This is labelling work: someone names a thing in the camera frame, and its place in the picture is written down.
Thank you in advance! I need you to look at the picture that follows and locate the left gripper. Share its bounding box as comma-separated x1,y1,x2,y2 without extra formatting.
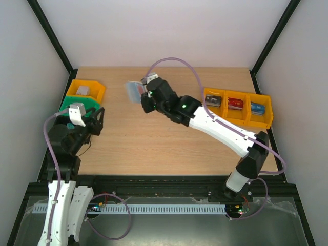
70,106,106,155

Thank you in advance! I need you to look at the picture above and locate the white card holder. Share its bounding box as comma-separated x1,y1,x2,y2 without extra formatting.
126,81,146,104

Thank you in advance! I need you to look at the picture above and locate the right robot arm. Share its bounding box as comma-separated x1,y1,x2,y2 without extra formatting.
141,77,269,201

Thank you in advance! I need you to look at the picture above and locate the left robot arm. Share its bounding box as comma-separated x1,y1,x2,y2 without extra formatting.
38,103,105,245

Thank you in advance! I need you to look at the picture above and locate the grey holder in yellow bin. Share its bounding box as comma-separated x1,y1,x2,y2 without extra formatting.
75,86,90,96

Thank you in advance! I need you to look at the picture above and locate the teal holder in black bin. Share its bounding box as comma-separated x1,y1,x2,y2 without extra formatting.
66,123,75,129

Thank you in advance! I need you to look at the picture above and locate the black card stack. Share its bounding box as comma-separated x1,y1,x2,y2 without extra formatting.
205,94,222,107

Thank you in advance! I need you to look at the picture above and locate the red card stack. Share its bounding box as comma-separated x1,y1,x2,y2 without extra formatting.
228,97,243,110

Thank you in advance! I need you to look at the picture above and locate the yellow bin with red cards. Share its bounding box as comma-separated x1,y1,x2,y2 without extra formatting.
225,90,251,126

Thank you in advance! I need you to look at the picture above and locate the blue card stack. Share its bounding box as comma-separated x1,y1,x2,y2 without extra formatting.
251,102,266,116

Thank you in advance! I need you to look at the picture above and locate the yellow bin with blue cards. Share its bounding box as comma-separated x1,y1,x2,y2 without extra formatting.
247,93,274,129

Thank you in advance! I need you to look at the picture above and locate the green bin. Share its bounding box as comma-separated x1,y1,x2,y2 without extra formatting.
59,96,100,111

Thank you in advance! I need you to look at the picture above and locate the yellow bin far left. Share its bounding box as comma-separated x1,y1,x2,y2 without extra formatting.
66,79,106,103

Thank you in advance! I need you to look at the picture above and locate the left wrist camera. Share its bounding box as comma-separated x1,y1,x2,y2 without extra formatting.
68,102,86,127

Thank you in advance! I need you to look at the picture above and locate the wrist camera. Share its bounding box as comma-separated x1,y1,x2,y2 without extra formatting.
141,72,158,85
68,102,86,127

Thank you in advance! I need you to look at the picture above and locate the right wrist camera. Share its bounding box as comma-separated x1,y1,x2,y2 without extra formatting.
141,72,158,85

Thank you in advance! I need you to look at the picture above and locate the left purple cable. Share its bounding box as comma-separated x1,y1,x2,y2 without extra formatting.
43,109,132,246

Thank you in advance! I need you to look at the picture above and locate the purple cable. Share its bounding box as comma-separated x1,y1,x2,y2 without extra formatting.
43,109,132,246
146,57,287,221

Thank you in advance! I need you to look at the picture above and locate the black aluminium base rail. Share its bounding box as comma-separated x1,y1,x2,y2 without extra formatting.
25,175,298,203

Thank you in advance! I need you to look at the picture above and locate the right black frame post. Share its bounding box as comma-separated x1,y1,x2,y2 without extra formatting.
250,0,302,75

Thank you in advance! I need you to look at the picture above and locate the black frame post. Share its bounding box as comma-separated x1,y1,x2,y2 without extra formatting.
250,0,302,75
26,0,78,75

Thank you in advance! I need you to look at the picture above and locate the white slotted cable duct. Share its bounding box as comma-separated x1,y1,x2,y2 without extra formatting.
27,203,227,215

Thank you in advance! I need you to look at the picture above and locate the left black frame post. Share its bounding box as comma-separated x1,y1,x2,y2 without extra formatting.
26,0,78,75

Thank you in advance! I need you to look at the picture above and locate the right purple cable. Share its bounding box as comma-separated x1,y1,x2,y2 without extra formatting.
146,57,287,221

